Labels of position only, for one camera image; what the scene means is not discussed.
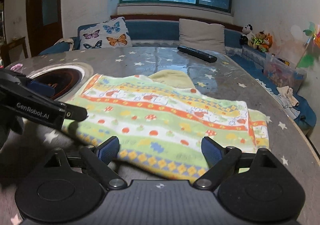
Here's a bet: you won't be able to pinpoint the clear plastic toy box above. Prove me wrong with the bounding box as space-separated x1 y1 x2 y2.
264 54 307 93

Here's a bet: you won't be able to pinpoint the white crumpled cloth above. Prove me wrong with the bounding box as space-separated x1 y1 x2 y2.
277 86 299 107

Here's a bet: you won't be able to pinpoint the round black induction hotplate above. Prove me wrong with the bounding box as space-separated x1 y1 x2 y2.
27 62 94 102

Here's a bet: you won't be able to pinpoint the dark wooden door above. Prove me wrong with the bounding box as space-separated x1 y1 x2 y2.
25 0 62 57

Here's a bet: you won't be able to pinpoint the panda plush toy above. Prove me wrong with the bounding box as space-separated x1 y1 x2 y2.
239 24 254 46

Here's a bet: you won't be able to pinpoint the blue sofa bench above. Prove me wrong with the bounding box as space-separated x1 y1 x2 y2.
38 18 318 130

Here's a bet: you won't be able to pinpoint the colourful paper pinwheel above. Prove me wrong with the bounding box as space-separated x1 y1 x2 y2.
296 21 319 68

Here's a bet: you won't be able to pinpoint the colourful patterned children's garment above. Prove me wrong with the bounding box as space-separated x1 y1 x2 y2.
62 74 269 182

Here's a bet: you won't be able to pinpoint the orange and green plush toys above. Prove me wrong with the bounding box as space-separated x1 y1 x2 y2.
248 31 273 53

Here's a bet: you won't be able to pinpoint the butterfly print pillow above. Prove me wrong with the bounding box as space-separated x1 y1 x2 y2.
79 17 132 49

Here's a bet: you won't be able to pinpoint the small pink toy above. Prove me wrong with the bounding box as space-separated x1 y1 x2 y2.
10 64 23 73

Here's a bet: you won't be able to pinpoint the black remote control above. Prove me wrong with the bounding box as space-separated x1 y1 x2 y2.
177 46 217 63

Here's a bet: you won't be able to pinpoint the beige cushion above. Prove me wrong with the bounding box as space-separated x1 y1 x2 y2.
179 19 226 53

